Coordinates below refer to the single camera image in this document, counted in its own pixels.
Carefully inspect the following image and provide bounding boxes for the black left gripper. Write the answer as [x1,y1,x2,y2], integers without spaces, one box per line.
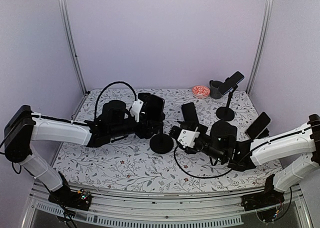
[109,113,164,140]

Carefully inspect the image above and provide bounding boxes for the black phone with pink edge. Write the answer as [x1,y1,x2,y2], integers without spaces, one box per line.
[146,94,165,122]

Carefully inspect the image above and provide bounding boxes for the black round-base phone stand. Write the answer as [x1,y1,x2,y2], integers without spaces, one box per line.
[149,123,174,154]

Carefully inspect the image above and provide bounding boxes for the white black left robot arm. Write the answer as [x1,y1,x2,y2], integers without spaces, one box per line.
[1,92,165,211]

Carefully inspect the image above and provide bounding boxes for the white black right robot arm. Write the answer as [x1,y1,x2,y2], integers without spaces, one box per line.
[169,114,320,211]

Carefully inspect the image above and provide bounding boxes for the black phone on centre stand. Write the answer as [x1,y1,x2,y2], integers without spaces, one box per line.
[181,102,199,123]

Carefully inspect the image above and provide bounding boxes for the black tall phone stand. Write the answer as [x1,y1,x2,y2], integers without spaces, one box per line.
[215,85,238,122]

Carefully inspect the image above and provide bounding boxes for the black phone on tall stand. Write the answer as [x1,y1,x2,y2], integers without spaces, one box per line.
[218,71,245,95]

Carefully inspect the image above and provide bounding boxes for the black phone on right stand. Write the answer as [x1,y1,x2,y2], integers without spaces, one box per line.
[245,111,271,140]

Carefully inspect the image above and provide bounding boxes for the floral patterned table mat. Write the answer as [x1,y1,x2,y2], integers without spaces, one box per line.
[53,88,282,193]

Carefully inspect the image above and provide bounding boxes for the red white patterned bowl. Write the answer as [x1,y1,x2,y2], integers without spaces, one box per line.
[191,85,210,99]

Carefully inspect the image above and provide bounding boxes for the dark grey cup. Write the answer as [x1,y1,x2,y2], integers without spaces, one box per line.
[209,80,223,100]

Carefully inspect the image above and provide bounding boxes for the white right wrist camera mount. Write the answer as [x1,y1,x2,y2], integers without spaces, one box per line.
[177,129,200,148]

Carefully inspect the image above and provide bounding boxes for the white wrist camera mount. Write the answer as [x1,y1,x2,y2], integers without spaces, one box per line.
[129,99,144,123]
[177,129,200,148]

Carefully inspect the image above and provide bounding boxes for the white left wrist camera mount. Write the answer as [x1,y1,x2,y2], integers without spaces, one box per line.
[129,99,144,123]

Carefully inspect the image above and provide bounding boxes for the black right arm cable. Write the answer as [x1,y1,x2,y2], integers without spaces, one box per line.
[173,144,253,179]

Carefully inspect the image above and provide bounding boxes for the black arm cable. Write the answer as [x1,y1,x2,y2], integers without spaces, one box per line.
[94,81,138,116]
[173,144,253,179]

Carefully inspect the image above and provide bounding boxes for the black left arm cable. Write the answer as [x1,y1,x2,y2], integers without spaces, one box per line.
[94,81,138,116]

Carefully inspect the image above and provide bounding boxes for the aluminium front rail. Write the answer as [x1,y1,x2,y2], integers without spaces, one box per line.
[21,182,315,228]

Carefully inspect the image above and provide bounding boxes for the left aluminium frame post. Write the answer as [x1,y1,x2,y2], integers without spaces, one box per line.
[58,0,88,95]

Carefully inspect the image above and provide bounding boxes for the aluminium frame post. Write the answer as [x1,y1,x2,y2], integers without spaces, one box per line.
[58,0,88,95]
[246,0,274,96]

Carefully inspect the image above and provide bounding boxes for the right aluminium frame post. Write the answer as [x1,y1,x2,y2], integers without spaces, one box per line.
[246,0,274,96]

